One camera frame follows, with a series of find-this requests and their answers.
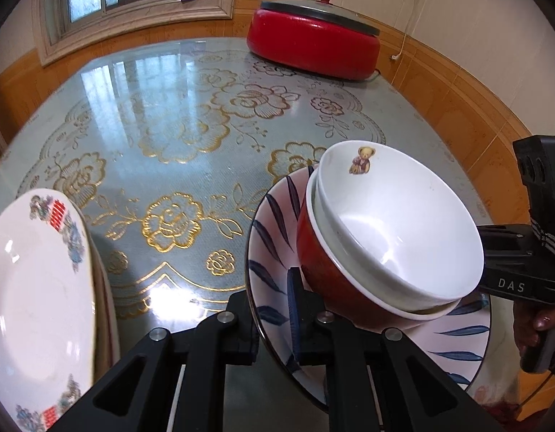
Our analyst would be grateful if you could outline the large pink floral rim plate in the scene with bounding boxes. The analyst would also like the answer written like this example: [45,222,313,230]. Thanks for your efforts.
[97,253,121,365]

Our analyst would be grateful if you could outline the white bowl blue leaf pattern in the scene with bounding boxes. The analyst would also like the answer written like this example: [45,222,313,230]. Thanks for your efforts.
[246,167,491,410]

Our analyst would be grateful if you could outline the red bowl white inside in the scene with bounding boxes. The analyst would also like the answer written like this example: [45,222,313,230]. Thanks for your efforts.
[296,173,459,333]

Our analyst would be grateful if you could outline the white bowl with bear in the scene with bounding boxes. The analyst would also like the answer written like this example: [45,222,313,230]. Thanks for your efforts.
[308,140,484,312]

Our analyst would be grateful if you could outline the white plate red characters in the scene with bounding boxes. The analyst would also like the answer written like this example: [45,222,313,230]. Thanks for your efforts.
[76,209,116,382]
[0,188,96,431]

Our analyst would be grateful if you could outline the person's right hand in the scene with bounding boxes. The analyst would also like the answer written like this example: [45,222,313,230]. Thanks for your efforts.
[513,301,555,357]

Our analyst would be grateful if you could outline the red electric cooking pot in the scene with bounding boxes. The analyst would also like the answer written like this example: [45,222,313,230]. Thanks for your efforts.
[246,0,381,81]

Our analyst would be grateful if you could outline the white power cable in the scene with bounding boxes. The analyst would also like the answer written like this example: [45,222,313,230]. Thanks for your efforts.
[389,0,434,62]

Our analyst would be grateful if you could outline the window with marble frame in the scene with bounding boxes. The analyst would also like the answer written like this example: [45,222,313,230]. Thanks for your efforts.
[32,0,235,66]

